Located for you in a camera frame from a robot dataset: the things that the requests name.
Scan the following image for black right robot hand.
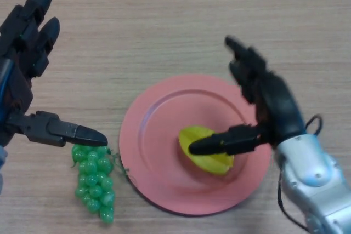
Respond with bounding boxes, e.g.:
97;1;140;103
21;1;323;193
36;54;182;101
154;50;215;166
188;36;307;157

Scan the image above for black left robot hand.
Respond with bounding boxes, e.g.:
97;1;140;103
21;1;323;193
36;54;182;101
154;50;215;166
0;0;109;149

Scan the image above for yellow starfruit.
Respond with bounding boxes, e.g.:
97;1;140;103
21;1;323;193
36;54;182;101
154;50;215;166
178;125;235;176

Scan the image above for pink round plate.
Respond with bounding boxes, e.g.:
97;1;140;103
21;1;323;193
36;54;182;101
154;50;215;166
118;74;272;216

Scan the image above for green grape bunch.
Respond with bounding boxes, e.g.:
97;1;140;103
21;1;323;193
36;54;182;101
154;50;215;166
70;145;129;224

